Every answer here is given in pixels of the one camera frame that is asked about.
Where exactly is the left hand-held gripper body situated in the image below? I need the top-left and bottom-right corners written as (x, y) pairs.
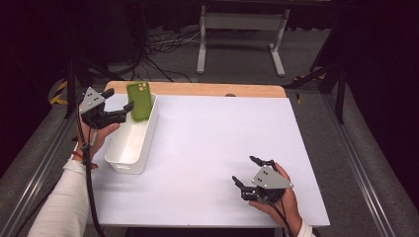
top-left (78, 86), bottom-right (127, 130)

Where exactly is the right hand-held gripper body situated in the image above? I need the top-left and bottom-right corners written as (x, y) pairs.
top-left (241, 159), bottom-right (294, 203)

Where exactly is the green phone case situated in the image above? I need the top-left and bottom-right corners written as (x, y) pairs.
top-left (126, 81), bottom-right (153, 122)

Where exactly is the white plastic storage bin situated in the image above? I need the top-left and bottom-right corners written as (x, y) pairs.
top-left (104, 93), bottom-right (159, 176)

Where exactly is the person's right hand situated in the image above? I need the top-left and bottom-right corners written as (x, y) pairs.
top-left (248, 163), bottom-right (303, 235)

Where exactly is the person's left hand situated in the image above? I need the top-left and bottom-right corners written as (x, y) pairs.
top-left (74, 112), bottom-right (122, 160)

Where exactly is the black tripod stand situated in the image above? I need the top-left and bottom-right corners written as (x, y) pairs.
top-left (63, 55), bottom-right (126, 120)
top-left (285, 58), bottom-right (348, 125)

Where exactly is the white table board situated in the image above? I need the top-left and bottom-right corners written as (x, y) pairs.
top-left (42, 92), bottom-right (331, 229)

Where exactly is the wooden table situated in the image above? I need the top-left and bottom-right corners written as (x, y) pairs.
top-left (103, 80), bottom-right (288, 99)

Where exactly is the grey metal floor stand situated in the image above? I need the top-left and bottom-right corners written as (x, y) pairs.
top-left (196, 4), bottom-right (291, 78)

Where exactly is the right hand-held gripper cable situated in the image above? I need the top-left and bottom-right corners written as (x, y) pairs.
top-left (262, 197), bottom-right (294, 237)

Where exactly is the hand-held gripper cable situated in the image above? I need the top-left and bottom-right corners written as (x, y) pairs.
top-left (76, 102), bottom-right (107, 237)
top-left (262, 197), bottom-right (294, 237)

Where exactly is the red wrist bracelet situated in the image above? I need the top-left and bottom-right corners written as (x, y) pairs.
top-left (71, 149), bottom-right (99, 170)

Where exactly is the bundle of floor cables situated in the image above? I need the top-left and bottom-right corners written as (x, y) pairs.
top-left (131, 29), bottom-right (203, 83)

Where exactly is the left hand-held gripper cable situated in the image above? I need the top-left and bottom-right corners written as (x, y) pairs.
top-left (76, 102), bottom-right (107, 237)

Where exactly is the aluminium floor rail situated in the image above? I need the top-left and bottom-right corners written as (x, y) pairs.
top-left (320, 93), bottom-right (419, 237)
top-left (0, 88), bottom-right (91, 237)

